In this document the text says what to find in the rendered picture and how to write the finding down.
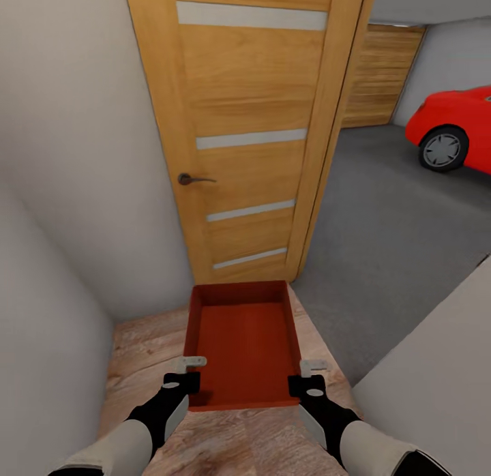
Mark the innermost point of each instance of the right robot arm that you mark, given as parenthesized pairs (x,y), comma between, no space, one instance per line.
(360,449)

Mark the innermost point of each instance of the car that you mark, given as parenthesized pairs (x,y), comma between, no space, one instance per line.
(453,130)

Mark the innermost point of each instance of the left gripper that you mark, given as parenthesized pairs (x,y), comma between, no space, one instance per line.
(191,379)

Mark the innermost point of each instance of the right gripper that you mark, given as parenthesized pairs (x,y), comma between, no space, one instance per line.
(295,383)

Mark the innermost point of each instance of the storage box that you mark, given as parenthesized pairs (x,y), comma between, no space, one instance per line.
(247,333)

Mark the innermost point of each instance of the garage door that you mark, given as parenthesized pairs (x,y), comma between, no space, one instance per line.
(384,63)

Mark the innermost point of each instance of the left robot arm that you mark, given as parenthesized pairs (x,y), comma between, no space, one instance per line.
(128,449)

